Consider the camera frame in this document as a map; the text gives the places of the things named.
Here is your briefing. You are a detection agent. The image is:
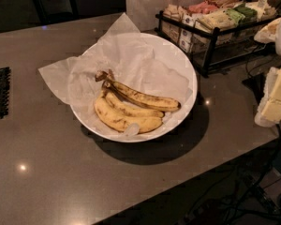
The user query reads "spotted banana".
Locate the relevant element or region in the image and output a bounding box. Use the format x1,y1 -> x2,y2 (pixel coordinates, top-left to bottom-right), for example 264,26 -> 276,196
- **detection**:
102,90 -> 164,118
104,80 -> 181,112
94,97 -> 163,134

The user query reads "black wire snack rack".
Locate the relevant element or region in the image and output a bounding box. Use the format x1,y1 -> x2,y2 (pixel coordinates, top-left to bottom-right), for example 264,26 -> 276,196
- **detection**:
155,11 -> 274,77

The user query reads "white bowl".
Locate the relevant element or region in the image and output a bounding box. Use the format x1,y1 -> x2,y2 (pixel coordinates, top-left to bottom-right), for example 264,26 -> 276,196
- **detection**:
71,33 -> 198,143

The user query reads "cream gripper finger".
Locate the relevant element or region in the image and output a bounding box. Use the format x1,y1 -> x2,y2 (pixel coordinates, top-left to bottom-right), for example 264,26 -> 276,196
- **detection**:
261,67 -> 281,123
254,18 -> 281,44

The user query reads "black power adapter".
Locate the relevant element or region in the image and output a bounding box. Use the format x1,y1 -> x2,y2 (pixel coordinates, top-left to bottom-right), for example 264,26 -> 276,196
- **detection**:
242,73 -> 266,103

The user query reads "dark water dispenser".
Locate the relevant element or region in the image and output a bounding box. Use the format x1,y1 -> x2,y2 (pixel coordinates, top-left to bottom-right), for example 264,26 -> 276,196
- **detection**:
33,0 -> 79,24

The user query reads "black cable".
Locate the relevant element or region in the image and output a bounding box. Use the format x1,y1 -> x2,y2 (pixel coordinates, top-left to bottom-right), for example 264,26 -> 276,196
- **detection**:
184,122 -> 281,225

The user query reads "white paper liner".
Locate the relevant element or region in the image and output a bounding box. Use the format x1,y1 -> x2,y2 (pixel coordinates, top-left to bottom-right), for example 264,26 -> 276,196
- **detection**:
37,12 -> 194,140

